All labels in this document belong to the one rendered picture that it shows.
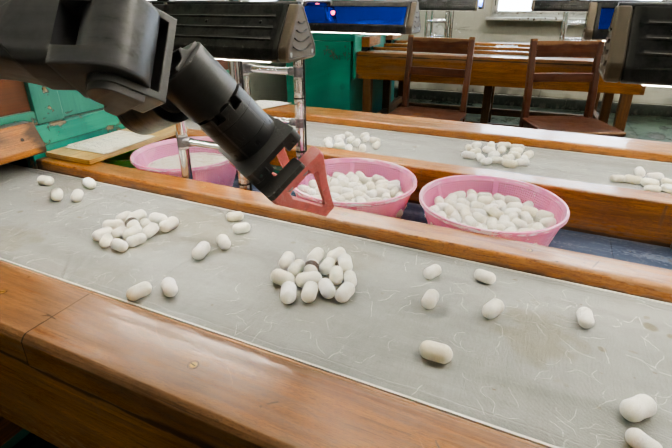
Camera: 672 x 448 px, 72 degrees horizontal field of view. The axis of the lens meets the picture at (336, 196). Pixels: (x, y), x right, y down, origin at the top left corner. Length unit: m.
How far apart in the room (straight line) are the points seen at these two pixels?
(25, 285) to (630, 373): 0.75
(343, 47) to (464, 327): 2.98
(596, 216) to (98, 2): 0.93
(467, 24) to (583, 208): 4.69
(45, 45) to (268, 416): 0.36
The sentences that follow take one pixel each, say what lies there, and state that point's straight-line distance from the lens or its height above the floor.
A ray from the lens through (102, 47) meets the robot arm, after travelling 0.40.
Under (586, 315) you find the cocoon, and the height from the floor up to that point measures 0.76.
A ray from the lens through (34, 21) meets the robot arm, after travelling 0.43.
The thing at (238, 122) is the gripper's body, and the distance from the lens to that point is 0.45.
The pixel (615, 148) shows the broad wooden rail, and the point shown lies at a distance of 1.39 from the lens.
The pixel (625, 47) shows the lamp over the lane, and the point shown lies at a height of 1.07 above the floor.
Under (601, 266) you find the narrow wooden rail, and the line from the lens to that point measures 0.76.
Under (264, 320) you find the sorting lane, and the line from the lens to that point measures 0.61.
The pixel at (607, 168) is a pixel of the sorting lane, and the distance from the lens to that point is 1.29.
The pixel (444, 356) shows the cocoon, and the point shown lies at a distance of 0.55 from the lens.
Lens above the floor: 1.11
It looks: 23 degrees down
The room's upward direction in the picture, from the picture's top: straight up
